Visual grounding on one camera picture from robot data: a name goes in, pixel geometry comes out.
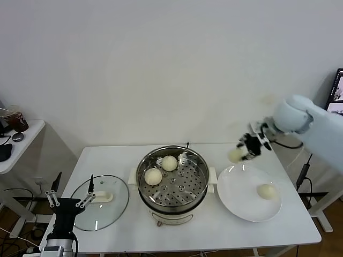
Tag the white side desk with laptop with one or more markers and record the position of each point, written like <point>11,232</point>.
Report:
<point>324,219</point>

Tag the dark grey monitor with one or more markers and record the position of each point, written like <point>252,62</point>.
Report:
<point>1,125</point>

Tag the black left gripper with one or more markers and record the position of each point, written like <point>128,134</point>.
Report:
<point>65,211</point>

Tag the white steamed baozi bun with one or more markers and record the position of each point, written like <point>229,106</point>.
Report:
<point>153,176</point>
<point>169,163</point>
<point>266,191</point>
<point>234,156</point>

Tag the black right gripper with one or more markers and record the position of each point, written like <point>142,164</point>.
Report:
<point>254,146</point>

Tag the white round plate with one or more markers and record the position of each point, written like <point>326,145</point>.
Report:
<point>241,198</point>

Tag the plastic iced coffee cup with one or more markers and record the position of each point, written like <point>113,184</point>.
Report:
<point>18,121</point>

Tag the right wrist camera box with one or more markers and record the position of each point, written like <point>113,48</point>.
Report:
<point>264,140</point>

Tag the white wall socket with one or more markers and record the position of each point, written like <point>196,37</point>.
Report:
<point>40,181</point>

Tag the white electric cooker pot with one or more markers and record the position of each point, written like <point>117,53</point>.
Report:
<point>171,217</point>

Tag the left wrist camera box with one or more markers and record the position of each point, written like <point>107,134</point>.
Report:
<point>53,249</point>

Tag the dark open laptop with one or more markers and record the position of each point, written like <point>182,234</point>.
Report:
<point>338,88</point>

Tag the stainless steel steamer basket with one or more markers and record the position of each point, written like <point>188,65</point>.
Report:
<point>187,184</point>

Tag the black computer mouse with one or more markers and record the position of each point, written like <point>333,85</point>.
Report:
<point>5,152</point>

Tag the white side desk with cup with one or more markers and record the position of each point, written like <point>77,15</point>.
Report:
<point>29,139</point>

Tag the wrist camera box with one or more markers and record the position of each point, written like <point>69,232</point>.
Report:
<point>264,140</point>
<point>53,249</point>

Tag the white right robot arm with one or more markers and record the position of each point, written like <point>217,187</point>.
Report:
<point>321,125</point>

